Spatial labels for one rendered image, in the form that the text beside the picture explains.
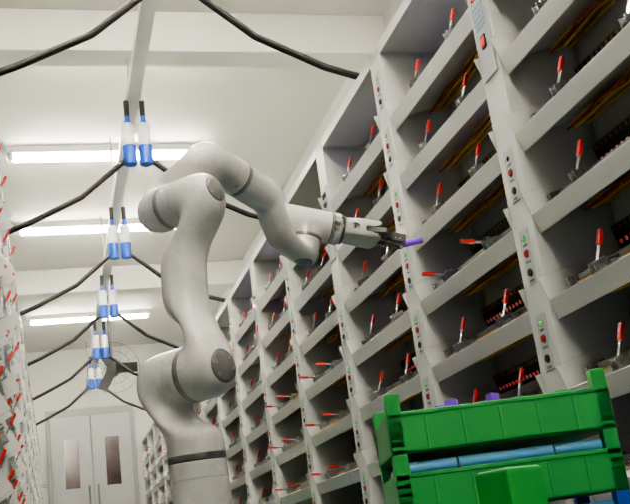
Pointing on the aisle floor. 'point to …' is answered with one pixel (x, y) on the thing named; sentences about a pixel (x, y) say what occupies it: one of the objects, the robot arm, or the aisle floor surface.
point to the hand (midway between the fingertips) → (396, 240)
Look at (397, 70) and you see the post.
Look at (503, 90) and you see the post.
